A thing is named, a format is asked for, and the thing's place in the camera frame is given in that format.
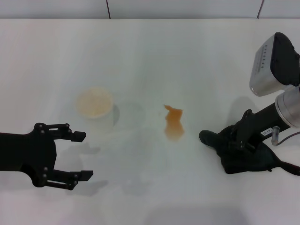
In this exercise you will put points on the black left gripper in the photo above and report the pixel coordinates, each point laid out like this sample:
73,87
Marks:
30,152

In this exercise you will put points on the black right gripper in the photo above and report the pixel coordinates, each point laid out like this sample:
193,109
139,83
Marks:
257,124

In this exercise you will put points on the dark blue rag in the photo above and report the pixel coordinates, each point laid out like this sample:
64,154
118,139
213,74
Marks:
246,164

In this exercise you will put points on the white paper cup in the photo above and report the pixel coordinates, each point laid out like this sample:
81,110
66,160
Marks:
93,103

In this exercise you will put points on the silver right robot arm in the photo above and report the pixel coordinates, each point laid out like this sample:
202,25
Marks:
290,107

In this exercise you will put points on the brown water stain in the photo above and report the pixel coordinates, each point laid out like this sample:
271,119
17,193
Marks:
173,126

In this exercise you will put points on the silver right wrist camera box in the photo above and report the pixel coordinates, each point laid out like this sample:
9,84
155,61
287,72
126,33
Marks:
264,70

